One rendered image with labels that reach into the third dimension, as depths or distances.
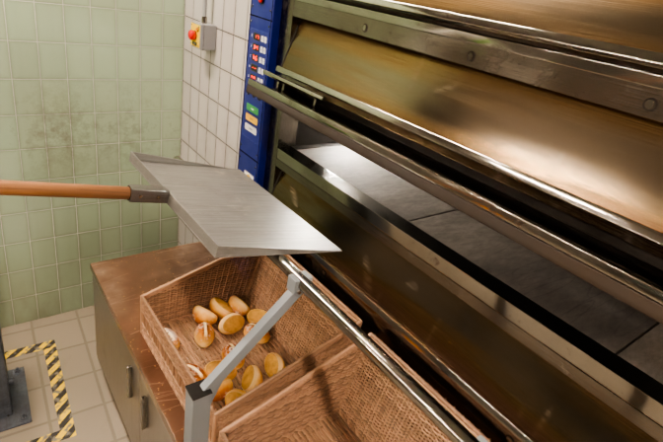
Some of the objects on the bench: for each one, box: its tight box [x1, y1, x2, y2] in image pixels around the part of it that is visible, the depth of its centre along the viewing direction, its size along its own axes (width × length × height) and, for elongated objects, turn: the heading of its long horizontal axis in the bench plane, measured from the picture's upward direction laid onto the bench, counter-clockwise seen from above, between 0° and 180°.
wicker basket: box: [139, 255, 363, 442], centre depth 155 cm, size 49×56×28 cm
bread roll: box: [192, 305, 218, 325], centre depth 171 cm, size 6×10×7 cm
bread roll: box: [242, 365, 262, 392], centre depth 148 cm, size 6×10×7 cm
